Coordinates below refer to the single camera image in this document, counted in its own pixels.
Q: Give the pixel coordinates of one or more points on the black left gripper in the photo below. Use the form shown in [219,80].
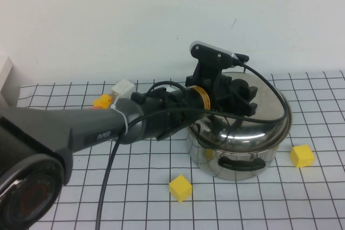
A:
[223,98]

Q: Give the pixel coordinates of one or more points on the stainless steel lid black knob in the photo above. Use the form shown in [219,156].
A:
[264,130]

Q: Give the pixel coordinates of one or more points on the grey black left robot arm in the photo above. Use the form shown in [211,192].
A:
[81,125]

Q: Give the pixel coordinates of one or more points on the yellow foam cube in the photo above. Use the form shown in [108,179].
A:
[302,156]
[180,189]

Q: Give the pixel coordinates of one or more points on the white black-grid tablecloth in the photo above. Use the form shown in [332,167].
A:
[242,208]

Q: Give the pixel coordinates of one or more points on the white power adapter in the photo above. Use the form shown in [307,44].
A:
[124,86]

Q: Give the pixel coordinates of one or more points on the yellow rubber duck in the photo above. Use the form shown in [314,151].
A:
[102,102]

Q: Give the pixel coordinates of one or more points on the white grey side panel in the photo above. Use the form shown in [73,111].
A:
[6,84]

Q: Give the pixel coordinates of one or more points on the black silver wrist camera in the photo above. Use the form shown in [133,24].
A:
[210,57]

